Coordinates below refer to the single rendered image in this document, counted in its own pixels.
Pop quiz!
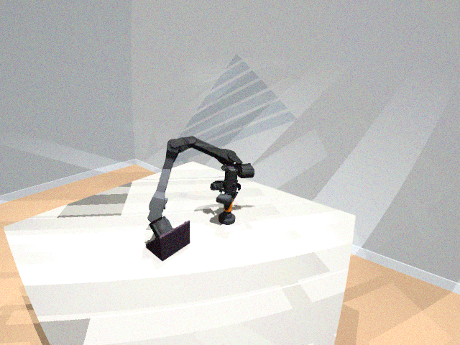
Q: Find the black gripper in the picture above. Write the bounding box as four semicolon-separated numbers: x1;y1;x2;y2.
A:
216;178;241;211

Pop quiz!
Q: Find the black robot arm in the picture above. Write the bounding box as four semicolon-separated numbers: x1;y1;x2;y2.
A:
147;136;254;239

